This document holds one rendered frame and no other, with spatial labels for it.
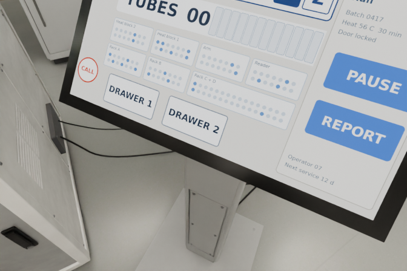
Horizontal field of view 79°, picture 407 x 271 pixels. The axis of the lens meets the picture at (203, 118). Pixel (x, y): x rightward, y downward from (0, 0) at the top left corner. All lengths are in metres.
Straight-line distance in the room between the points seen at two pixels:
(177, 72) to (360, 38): 0.23
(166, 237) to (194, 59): 1.04
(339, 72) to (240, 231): 1.07
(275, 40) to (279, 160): 0.16
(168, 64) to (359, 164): 0.28
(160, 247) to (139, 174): 0.43
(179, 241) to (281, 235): 0.50
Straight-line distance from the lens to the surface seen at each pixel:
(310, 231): 1.46
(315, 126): 0.34
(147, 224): 1.36
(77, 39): 0.48
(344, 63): 0.35
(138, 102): 0.39
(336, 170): 0.35
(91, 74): 0.45
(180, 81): 0.36
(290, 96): 0.34
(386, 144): 0.36
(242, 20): 0.36
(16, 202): 0.79
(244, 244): 1.31
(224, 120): 0.34
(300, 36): 0.35
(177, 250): 1.27
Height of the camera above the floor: 1.27
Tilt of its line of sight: 47 degrees down
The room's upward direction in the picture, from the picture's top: 4 degrees clockwise
